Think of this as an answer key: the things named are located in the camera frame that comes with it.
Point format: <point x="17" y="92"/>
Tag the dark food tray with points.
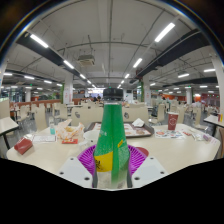
<point x="143" y="131"/>

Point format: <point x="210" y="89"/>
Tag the clear plastic bag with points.
<point x="204" y="136"/>

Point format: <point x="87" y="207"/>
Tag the ceiling air conditioner unit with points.
<point x="86" y="60"/>

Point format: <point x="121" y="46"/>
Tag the beige dining chairs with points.
<point x="40" y="116"/>

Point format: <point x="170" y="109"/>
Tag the printed paper flyer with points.
<point x="170" y="134"/>

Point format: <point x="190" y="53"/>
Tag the ceiling light strips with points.
<point x="165" y="31"/>

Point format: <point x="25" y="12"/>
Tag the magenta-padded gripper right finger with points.
<point x="148" y="171"/>

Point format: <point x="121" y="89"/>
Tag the small teal sanitizer bottle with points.
<point x="52" y="129"/>

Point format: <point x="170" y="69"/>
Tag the red paper cup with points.
<point x="172" y="120"/>

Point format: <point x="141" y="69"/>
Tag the small red packet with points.
<point x="23" y="146"/>

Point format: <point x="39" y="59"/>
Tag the crumpled food wrapper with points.
<point x="68" y="130"/>

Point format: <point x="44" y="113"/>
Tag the white napkin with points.
<point x="138" y="123"/>

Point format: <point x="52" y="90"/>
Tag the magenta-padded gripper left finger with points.
<point x="75" y="171"/>

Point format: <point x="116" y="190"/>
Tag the white table with black leg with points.
<point x="213" y="119"/>
<point x="7" y="125"/>

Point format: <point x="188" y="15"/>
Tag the green drink bottle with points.
<point x="111" y="140"/>

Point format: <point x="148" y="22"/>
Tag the white paper receipt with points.
<point x="44" y="138"/>

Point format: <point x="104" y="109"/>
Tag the white polka-dot mug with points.
<point x="90" y="137"/>

